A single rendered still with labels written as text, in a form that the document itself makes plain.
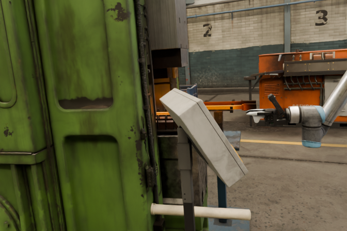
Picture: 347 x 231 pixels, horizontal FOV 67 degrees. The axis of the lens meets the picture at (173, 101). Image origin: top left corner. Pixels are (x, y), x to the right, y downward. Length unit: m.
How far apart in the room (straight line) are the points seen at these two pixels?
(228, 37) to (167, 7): 7.76
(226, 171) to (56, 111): 0.82
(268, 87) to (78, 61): 3.98
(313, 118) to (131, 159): 0.92
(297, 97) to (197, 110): 4.22
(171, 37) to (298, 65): 3.57
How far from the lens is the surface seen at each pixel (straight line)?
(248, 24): 8.99
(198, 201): 1.53
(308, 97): 4.92
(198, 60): 9.29
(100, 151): 1.31
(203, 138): 0.77
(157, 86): 1.77
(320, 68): 4.73
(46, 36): 1.30
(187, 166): 0.96
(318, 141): 1.55
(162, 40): 1.33
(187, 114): 0.74
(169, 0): 1.35
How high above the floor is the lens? 1.32
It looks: 9 degrees down
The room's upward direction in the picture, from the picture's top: 4 degrees counter-clockwise
